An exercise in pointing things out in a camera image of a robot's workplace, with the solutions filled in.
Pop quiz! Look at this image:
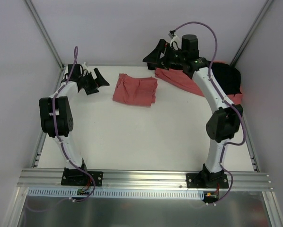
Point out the pink t-shirt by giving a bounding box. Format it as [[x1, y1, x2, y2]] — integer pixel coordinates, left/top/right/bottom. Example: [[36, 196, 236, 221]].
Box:
[[113, 73, 158, 107], [154, 61, 243, 106]]

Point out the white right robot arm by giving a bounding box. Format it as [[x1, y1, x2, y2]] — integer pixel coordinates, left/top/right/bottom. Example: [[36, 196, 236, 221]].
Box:
[[143, 34, 243, 189]]

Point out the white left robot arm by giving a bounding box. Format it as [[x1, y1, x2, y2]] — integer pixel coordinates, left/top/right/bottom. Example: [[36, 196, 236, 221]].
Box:
[[39, 64, 110, 185]]

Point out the black t-shirt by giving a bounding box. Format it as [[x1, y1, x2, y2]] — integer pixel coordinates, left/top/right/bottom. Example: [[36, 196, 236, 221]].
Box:
[[147, 60, 241, 96]]

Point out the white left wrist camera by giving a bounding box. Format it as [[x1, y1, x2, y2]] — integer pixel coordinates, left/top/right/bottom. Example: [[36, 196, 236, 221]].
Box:
[[81, 62, 90, 76]]

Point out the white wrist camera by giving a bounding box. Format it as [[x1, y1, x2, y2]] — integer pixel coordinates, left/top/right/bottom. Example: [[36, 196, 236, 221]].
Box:
[[81, 62, 90, 76], [168, 30, 181, 49]]

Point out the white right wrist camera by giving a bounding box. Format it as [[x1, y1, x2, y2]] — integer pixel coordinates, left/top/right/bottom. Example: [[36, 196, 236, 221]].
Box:
[[168, 30, 181, 49]]

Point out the left side aluminium rail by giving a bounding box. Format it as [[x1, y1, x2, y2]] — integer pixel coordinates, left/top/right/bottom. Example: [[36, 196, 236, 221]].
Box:
[[30, 66, 66, 168]]

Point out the aluminium rail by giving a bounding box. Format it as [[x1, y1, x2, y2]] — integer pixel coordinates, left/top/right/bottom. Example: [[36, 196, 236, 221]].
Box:
[[17, 168, 274, 192], [242, 116, 260, 173], [30, 66, 66, 168]]

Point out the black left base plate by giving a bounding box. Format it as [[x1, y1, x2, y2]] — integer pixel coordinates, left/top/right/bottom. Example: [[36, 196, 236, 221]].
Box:
[[61, 169, 103, 187]]

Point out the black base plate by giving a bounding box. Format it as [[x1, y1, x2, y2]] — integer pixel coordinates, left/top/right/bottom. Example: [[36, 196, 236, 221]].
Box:
[[61, 169, 103, 187], [186, 173, 229, 189]]

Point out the left aluminium frame post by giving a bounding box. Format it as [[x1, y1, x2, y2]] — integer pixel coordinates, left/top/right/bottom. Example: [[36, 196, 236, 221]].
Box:
[[23, 0, 64, 69]]

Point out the aluminium frame post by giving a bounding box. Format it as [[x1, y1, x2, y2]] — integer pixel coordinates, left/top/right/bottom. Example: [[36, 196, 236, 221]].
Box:
[[230, 0, 274, 67], [23, 0, 64, 69]]

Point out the aluminium front rail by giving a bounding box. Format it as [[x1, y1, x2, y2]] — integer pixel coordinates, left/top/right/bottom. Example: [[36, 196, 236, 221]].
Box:
[[17, 168, 274, 192]]

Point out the right aluminium frame post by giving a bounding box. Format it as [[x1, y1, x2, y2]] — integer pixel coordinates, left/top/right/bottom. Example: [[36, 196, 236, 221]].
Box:
[[230, 0, 274, 67]]

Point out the right side aluminium rail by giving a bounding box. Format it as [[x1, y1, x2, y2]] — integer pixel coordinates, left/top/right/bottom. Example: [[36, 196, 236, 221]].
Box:
[[242, 116, 260, 173]]

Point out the white slotted cable duct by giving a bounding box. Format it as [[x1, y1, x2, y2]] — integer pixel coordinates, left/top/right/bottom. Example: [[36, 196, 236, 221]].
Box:
[[27, 187, 204, 200]]

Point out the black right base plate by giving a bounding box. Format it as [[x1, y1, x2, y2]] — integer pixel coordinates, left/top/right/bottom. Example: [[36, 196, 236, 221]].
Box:
[[186, 173, 229, 189]]

